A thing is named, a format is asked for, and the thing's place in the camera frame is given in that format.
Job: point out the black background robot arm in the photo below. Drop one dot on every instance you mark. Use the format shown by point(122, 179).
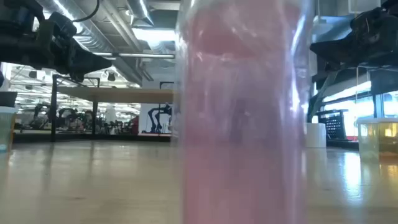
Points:
point(154, 119)

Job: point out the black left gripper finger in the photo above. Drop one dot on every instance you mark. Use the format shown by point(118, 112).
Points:
point(80, 77)
point(90, 62)

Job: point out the wooden shelf with black legs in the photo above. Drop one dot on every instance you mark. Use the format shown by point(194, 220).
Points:
point(118, 95)

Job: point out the black mesh basket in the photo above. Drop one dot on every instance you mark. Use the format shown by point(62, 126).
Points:
point(334, 126)

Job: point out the black hanging lamp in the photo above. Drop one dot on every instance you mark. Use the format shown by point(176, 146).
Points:
point(111, 76)

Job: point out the ceiling light tube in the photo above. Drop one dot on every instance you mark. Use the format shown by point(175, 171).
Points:
point(140, 55)

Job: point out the red background object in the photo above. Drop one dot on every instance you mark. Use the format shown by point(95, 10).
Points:
point(135, 125)

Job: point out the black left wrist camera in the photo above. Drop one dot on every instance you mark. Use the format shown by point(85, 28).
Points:
point(61, 27)

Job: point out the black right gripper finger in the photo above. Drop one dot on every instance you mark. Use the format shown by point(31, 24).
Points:
point(334, 67)
point(335, 49)

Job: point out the small green medicine bottle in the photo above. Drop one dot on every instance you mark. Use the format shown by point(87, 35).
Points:
point(6, 130)

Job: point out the white background panel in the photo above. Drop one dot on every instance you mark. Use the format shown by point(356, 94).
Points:
point(144, 124)

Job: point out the green plant in white pot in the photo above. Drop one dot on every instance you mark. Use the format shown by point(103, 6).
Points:
point(315, 135)

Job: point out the small yellow-green medicine bottle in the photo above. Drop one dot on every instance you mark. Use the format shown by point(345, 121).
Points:
point(377, 137)

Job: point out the small pink medicine bottle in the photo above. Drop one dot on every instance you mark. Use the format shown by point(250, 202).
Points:
point(242, 124)

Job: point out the large silver ventilation duct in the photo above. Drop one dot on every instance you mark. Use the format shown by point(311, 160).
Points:
point(90, 34)

